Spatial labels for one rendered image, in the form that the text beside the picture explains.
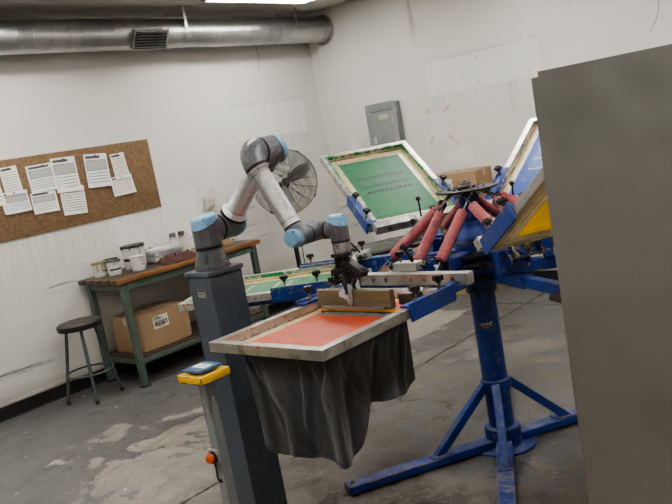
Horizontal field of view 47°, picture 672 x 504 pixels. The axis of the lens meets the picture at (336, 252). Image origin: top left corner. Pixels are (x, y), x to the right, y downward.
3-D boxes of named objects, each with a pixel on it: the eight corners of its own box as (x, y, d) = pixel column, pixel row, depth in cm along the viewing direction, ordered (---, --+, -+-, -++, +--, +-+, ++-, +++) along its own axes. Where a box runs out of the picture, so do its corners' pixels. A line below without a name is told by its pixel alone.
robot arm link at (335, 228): (332, 213, 308) (349, 211, 303) (337, 240, 309) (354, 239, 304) (320, 217, 301) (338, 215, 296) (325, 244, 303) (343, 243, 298)
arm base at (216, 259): (188, 272, 329) (184, 249, 327) (217, 263, 339) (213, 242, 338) (208, 272, 318) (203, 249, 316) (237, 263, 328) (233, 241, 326)
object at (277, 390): (348, 471, 265) (326, 352, 259) (260, 453, 296) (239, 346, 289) (353, 468, 268) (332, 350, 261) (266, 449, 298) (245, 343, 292)
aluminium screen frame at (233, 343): (323, 362, 248) (321, 350, 248) (210, 352, 288) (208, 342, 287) (454, 297, 306) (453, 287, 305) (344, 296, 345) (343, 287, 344)
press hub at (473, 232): (521, 466, 360) (479, 182, 340) (451, 454, 386) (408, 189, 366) (558, 433, 388) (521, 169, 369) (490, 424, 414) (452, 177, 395)
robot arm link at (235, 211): (201, 228, 336) (253, 130, 307) (224, 222, 348) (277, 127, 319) (218, 247, 332) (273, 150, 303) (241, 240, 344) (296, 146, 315)
